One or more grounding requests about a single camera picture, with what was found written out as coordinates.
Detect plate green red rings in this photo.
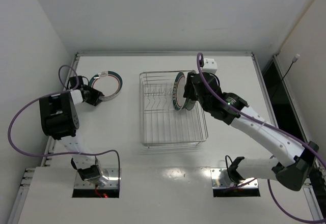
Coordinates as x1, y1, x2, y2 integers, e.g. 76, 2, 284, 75
89, 70, 124, 100
171, 71, 187, 112

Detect blue patterned plate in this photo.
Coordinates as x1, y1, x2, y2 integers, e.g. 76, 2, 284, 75
185, 99, 196, 111

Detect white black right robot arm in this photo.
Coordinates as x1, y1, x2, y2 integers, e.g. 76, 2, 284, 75
184, 72, 315, 191

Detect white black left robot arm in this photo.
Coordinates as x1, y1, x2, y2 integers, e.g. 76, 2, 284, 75
39, 76, 103, 185

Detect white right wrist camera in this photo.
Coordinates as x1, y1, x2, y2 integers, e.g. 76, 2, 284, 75
200, 58, 218, 74

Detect stainless wire dish rack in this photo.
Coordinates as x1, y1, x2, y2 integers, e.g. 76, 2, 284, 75
139, 70, 208, 148

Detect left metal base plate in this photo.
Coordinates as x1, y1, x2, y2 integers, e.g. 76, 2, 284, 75
74, 168, 119, 190

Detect metal base plate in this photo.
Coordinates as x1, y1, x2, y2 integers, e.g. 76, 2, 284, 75
210, 168, 259, 190
74, 168, 119, 190

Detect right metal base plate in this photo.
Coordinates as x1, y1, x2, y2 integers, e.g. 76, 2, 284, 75
210, 168, 259, 190

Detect black wall cable white plug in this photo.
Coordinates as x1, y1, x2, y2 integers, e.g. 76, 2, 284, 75
281, 53, 300, 82

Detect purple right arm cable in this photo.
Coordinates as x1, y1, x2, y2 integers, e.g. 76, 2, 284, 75
195, 52, 326, 222

